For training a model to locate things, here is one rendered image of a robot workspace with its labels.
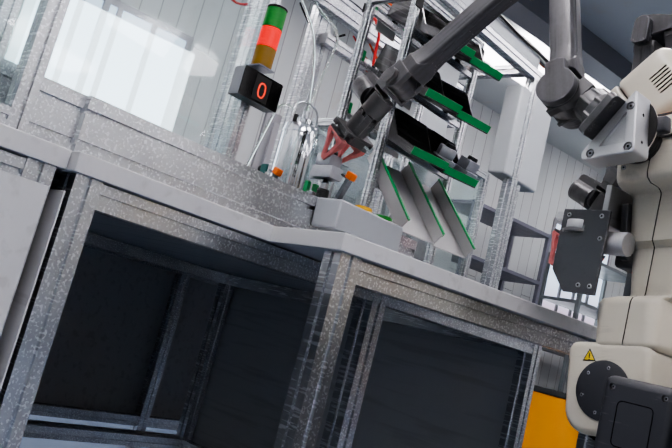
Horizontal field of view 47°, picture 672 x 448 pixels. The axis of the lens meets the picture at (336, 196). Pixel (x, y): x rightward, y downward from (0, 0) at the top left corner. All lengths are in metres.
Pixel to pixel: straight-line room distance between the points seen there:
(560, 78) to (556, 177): 6.76
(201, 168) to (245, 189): 0.11
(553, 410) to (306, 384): 3.47
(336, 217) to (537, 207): 6.54
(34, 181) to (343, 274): 0.49
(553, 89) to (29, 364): 1.00
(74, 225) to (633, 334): 0.94
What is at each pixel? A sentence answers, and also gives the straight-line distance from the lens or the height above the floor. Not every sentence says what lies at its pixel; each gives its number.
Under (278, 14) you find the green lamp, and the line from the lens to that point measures 1.89.
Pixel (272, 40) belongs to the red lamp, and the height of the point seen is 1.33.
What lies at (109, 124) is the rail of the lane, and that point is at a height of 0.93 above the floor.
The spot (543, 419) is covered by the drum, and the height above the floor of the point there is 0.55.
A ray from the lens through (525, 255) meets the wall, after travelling 7.89.
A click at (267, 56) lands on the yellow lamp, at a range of 1.85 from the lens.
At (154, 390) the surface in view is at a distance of 3.45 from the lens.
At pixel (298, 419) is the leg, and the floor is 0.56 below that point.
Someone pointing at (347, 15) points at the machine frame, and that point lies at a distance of 3.44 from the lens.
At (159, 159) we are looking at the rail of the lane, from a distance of 1.34.
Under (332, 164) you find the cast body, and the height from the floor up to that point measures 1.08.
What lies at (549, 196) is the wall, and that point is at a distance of 8.16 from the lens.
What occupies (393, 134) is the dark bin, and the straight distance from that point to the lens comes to 2.06.
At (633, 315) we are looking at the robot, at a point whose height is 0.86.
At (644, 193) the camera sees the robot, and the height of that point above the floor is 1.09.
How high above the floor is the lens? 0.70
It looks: 10 degrees up
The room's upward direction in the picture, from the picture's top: 15 degrees clockwise
